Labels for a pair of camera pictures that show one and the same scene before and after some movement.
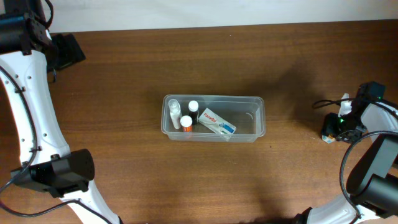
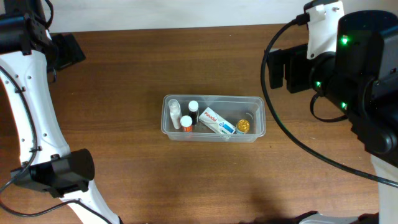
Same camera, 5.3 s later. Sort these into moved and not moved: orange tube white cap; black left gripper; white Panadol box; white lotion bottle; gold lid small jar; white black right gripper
Moved: gold lid small jar; white black right gripper
Not moved: white Panadol box; black left gripper; white lotion bottle; orange tube white cap
